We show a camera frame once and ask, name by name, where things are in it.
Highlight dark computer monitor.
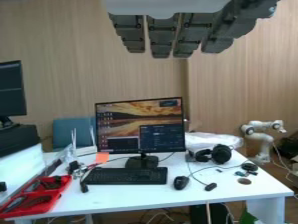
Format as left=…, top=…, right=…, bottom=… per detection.
left=0, top=59, right=28, bottom=128

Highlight small white jointed device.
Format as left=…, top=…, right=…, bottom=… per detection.
left=239, top=119, right=287, bottom=164

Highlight black headphones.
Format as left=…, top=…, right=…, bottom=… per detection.
left=194, top=143, right=234, bottom=165

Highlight computer monitor with stand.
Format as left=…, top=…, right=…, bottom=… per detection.
left=93, top=96, right=186, bottom=170

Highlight black case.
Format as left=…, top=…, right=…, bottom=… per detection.
left=0, top=123, right=43, bottom=158

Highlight red tray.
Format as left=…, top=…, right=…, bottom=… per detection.
left=25, top=174, right=73, bottom=198
left=0, top=191, right=61, bottom=218

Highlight white plastic bag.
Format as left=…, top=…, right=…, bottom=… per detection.
left=184, top=131, right=245, bottom=151

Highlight orange paper note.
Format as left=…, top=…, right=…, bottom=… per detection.
left=94, top=152, right=110, bottom=164

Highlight black computer mouse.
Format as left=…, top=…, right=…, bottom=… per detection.
left=173, top=175, right=192, bottom=191

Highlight white desk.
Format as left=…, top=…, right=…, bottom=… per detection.
left=0, top=146, right=295, bottom=224

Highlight black keyboard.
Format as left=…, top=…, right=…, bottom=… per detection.
left=82, top=166, right=169, bottom=186

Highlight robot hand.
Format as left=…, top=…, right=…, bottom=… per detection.
left=102, top=0, right=282, bottom=59

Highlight small black tool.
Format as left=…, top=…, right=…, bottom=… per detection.
left=78, top=179, right=90, bottom=194

